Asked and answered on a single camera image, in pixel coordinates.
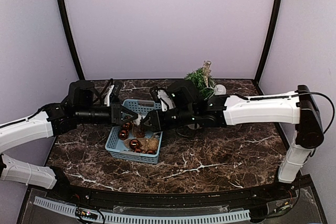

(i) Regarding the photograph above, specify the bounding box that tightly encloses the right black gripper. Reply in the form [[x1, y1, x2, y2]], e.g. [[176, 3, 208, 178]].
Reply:
[[140, 106, 196, 132]]

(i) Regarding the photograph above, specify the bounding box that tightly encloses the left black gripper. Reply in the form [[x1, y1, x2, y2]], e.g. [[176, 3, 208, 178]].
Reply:
[[76, 102, 138, 127]]

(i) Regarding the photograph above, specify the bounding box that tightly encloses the clear wire light string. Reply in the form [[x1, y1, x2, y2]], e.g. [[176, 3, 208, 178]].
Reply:
[[199, 84, 218, 101]]

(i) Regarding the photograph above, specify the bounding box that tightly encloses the small green christmas tree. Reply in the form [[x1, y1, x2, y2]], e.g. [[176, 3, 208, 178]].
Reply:
[[184, 67, 215, 100]]

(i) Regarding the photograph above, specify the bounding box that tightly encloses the white woven ball light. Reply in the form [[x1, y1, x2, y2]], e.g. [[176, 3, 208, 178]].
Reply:
[[188, 124, 200, 130], [214, 84, 227, 95]]

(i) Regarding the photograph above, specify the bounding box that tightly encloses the white cotton boll sprig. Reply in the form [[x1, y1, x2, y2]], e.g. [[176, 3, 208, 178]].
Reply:
[[133, 114, 143, 125]]

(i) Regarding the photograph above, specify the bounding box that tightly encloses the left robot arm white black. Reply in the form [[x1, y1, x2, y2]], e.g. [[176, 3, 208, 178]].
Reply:
[[1, 80, 139, 201]]

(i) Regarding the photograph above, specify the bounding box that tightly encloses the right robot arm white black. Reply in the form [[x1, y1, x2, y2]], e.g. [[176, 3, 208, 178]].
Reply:
[[139, 80, 326, 200]]

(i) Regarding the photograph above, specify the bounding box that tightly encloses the copper shiny bauble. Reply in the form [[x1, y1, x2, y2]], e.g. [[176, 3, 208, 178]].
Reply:
[[122, 122, 133, 131], [129, 138, 141, 150], [146, 150, 156, 155], [118, 130, 129, 141]]

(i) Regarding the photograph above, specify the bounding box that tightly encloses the beige twine ball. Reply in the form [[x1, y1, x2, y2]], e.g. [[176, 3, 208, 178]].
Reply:
[[147, 138, 160, 151]]

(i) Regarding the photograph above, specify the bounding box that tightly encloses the light blue plastic basket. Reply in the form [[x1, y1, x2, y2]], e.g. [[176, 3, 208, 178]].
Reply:
[[105, 99, 163, 164]]

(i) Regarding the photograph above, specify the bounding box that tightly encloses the small circuit board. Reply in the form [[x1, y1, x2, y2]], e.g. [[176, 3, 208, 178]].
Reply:
[[75, 208, 98, 220]]

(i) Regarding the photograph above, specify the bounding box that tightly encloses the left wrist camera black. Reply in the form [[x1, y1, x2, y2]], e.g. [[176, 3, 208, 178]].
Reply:
[[110, 81, 122, 101]]

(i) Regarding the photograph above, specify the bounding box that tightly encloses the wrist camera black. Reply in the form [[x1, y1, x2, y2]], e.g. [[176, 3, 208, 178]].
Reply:
[[149, 86, 161, 103], [110, 81, 122, 101]]

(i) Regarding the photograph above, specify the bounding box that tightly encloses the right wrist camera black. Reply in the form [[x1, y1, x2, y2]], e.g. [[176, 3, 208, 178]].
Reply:
[[149, 86, 161, 103]]

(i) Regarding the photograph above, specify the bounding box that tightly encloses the black front rail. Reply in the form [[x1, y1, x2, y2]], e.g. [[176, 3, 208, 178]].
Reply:
[[47, 179, 299, 209]]

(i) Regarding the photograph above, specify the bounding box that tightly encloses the white slotted cable duct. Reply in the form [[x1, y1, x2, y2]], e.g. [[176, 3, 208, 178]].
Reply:
[[33, 196, 251, 223]]

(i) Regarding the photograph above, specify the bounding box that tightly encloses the left black frame post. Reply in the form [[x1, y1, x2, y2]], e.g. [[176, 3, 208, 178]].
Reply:
[[57, 0, 85, 80]]

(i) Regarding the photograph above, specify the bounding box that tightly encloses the black frame post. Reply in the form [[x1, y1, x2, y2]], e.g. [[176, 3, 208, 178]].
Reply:
[[254, 0, 281, 84], [57, 0, 85, 80]]

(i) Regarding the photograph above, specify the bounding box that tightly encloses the right black frame post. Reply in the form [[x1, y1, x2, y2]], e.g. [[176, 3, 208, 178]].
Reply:
[[254, 0, 281, 84]]

